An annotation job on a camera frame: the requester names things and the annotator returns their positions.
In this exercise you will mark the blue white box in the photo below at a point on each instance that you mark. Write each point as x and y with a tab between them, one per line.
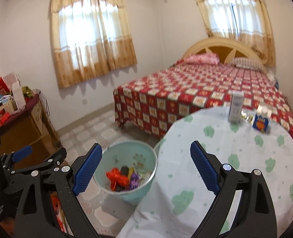
6	104

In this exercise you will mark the purple plastic bag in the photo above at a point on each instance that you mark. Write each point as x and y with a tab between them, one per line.
134	181

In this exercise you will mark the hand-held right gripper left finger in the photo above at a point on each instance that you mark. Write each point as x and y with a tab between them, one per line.
87	171

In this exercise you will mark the teal plastic bin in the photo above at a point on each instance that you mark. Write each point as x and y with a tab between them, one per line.
126	153

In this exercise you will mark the wooden cabinet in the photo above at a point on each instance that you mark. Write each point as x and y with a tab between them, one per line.
29	133

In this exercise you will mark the cream wooden bed headboard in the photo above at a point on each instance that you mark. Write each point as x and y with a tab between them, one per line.
226	43

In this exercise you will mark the bed with red checkered cover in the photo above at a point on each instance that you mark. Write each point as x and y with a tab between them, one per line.
186	91

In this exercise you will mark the wall socket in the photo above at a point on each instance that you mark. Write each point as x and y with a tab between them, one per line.
84	101

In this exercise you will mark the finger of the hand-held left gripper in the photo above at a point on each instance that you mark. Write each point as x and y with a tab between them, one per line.
23	151
47	161

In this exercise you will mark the large red plastic bag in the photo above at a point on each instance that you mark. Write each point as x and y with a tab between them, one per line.
59	210

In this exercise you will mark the grey milk carton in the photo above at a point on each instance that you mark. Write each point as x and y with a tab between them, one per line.
235	106

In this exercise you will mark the round table with green-print cloth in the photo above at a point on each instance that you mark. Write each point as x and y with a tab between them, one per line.
211	133

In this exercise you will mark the dark grey scrubbing cloth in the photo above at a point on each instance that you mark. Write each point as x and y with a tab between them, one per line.
124	170

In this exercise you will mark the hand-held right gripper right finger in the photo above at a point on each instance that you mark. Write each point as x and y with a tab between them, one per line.
206	168

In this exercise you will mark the blue milk carton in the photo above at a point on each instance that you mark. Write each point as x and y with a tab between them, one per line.
261	121

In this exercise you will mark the dark red cloth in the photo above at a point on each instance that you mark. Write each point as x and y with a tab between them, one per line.
27	106

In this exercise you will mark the green yellow object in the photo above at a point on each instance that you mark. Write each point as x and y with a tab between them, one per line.
27	91

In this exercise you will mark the pink pillow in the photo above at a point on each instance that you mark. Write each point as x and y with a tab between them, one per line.
201	58

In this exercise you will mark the striped pillow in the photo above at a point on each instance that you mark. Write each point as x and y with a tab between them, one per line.
248	63

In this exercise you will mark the white paper box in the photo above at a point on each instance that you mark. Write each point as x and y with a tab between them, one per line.
18	91

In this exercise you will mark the red foam net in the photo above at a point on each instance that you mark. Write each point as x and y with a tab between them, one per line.
123	183

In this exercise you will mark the yellow plastic bag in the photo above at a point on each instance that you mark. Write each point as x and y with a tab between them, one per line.
131	173

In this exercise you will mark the white and blue cloth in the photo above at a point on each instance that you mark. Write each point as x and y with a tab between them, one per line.
275	80

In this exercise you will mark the small red plastic bag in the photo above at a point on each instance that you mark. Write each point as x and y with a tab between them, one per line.
113	174

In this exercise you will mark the gold snack wrapper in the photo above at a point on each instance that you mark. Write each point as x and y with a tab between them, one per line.
248	117

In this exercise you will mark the beige patterned window curtain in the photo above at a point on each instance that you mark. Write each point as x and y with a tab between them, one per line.
92	42
235	10

